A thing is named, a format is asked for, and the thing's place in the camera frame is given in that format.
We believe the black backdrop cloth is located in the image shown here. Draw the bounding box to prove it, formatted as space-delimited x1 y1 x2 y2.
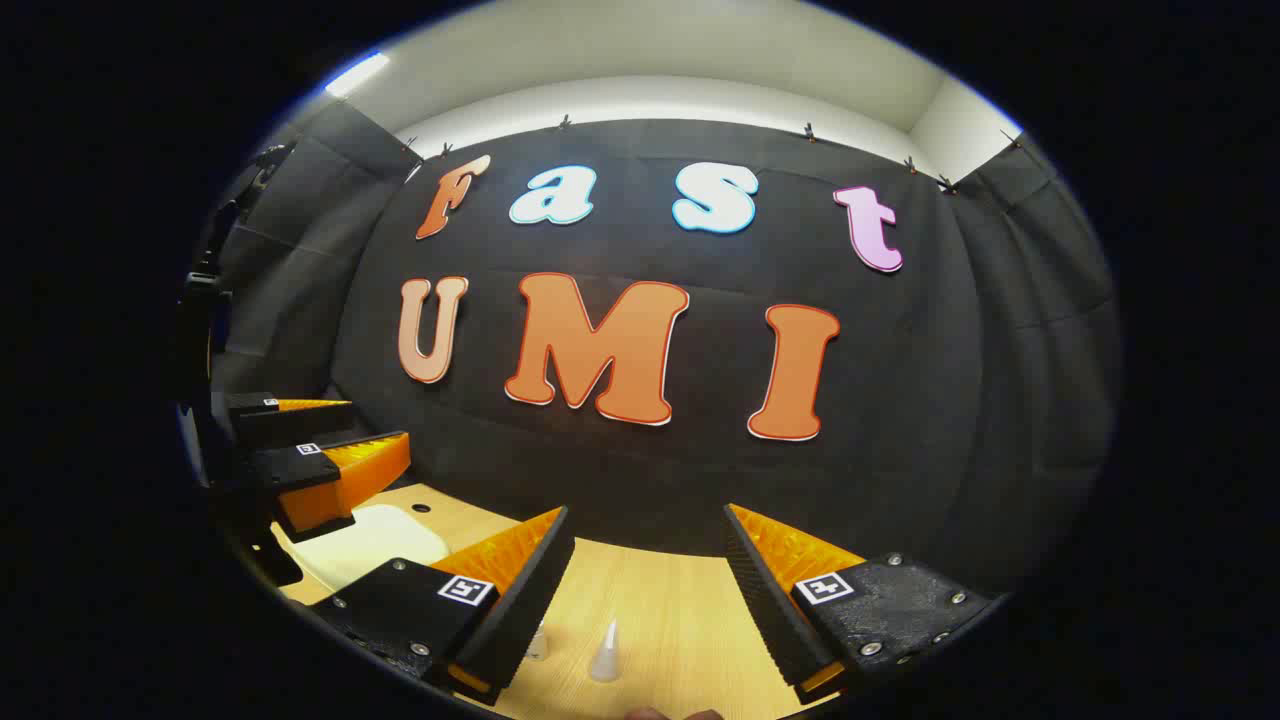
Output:
205 95 1121 601

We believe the ceiling light strip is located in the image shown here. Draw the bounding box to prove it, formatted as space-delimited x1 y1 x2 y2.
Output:
323 52 391 99

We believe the white squeeze tube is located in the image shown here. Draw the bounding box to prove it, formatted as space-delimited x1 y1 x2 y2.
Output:
588 620 621 684

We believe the pale yellow suitcase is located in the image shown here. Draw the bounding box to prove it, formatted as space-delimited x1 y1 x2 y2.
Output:
272 503 451 606

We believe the dark equipment stand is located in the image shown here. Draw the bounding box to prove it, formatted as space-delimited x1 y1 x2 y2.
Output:
178 140 291 401

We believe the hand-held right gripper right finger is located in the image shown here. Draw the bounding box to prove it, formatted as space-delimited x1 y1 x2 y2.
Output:
722 503 1006 704

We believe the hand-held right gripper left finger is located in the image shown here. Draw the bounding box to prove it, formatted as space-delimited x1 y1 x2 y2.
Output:
310 505 578 706

